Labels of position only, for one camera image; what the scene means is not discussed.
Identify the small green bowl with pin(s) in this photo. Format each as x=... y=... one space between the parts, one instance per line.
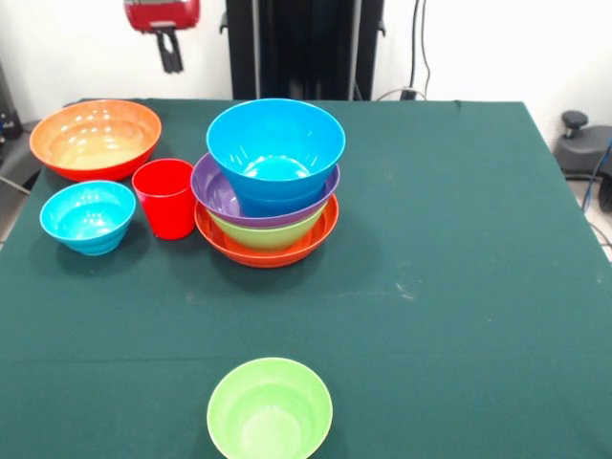
x=270 y=411

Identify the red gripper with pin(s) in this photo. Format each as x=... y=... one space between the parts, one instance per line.
x=162 y=14

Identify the translucent blue straight-sided bowl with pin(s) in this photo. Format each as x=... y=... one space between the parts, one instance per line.
x=282 y=205

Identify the large green bowl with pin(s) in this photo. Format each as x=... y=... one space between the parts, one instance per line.
x=268 y=236

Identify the orange bowl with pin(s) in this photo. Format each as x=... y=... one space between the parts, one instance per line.
x=91 y=143
x=268 y=255

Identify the dark green tablecloth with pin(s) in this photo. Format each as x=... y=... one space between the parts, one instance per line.
x=430 y=287

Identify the small blue ribbed bowl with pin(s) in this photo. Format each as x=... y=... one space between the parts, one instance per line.
x=86 y=220

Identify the purple bowl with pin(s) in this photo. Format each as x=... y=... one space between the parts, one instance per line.
x=212 y=189

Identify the red cup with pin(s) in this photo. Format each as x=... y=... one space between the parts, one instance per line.
x=165 y=201

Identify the large blue bowl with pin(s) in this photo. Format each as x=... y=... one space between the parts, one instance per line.
x=275 y=138

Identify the black pedestal leg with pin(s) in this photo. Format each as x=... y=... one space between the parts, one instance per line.
x=583 y=148
x=14 y=158

